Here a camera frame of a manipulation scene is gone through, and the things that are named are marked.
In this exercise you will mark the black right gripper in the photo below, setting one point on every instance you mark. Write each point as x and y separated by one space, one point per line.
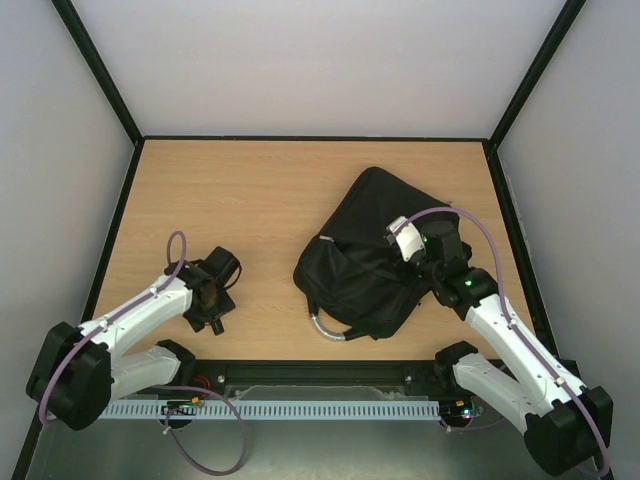
420 270

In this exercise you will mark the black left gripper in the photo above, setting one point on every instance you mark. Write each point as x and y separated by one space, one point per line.
227 304

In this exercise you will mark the blue black highlighter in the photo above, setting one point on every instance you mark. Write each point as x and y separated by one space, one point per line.
217 327

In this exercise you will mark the black student backpack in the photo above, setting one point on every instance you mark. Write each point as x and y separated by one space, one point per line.
355 282

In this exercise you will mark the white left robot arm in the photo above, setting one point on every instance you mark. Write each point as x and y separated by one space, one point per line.
81 369

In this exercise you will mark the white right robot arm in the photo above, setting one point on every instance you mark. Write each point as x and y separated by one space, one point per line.
563 422

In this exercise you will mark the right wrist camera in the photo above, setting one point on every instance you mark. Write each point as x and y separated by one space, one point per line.
403 234

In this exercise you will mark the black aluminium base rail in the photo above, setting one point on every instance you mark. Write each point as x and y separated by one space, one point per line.
411 377

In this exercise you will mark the light blue cable duct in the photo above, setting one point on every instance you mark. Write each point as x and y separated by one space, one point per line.
138 409

